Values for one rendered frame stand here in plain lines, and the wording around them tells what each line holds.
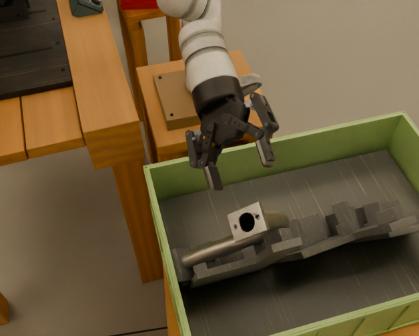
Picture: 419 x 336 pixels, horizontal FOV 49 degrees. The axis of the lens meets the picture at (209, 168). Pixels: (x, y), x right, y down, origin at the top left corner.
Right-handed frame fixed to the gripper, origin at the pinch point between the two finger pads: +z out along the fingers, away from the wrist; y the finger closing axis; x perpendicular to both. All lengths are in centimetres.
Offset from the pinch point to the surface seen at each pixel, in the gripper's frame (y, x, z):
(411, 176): 9, 60, -1
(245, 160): -16.7, 31.5, -12.9
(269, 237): -0.7, 3.9, 9.0
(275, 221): 1.0, 3.9, 7.2
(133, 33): -58, 54, -83
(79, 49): -53, 23, -62
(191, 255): -21.1, 10.4, 6.2
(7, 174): -157, 58, -69
